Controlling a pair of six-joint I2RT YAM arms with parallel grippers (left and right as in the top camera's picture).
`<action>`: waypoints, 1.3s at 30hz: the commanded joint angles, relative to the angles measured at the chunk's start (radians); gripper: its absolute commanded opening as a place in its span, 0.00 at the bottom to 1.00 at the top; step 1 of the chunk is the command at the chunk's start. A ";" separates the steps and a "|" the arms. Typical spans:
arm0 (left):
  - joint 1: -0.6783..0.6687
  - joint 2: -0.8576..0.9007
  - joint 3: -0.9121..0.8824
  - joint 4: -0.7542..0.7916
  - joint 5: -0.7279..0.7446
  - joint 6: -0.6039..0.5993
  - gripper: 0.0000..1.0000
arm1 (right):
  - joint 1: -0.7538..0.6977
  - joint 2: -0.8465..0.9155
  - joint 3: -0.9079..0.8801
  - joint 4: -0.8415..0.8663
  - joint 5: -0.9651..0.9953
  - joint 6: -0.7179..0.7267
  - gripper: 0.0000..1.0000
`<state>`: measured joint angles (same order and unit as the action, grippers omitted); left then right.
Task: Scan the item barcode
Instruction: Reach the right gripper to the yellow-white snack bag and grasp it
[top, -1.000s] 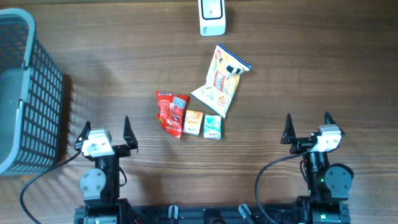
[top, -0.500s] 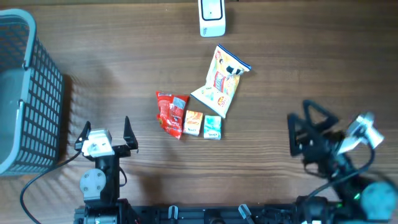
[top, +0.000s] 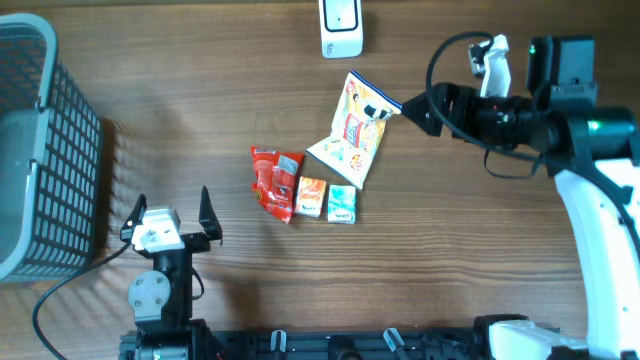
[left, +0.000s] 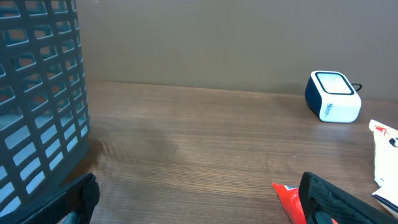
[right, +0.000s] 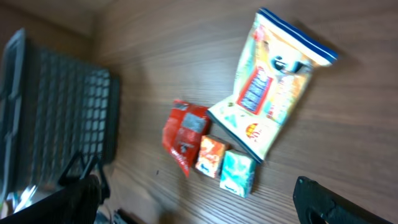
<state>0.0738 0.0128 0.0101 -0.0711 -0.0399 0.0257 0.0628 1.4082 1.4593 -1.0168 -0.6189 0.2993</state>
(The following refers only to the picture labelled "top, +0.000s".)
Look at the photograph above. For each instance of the red snack bag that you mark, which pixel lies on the red snack bag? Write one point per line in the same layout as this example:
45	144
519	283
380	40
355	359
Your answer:
276	176

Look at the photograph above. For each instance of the teal small carton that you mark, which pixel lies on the teal small carton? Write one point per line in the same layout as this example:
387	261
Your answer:
342	204

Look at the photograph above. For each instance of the grey plastic shopping basket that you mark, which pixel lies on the grey plastic shopping basket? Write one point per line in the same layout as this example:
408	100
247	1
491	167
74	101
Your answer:
51	144

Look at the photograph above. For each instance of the orange small carton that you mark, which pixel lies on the orange small carton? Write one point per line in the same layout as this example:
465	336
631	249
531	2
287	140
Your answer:
310	196

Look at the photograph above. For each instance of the yellow wet wipes pack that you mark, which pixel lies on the yellow wet wipes pack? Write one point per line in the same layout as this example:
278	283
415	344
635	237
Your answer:
357	129

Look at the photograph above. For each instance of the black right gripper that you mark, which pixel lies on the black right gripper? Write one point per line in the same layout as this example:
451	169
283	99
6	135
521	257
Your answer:
463	99

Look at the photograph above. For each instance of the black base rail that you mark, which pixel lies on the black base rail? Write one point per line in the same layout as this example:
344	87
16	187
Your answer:
428	344

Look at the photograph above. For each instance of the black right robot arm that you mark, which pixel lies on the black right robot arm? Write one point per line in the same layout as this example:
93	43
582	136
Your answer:
591	153

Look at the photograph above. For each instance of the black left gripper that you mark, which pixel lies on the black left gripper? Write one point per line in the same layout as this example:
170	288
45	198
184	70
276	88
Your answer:
198	243

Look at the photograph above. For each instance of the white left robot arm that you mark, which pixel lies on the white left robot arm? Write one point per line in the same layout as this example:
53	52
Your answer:
162	298

